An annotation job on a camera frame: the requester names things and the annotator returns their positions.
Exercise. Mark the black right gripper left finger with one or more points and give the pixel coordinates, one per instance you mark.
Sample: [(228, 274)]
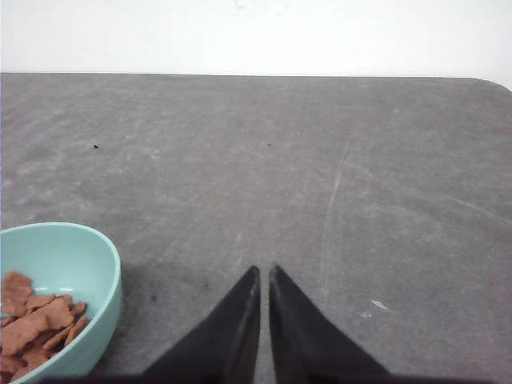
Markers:
[(222, 348)]

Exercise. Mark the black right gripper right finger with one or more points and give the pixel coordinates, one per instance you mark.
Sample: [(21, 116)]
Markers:
[(306, 346)]

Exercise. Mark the teal ceramic bowl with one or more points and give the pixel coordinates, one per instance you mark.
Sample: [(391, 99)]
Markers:
[(68, 258)]

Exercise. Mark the brown beef cube pile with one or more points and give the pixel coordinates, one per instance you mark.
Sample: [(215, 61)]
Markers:
[(35, 327)]

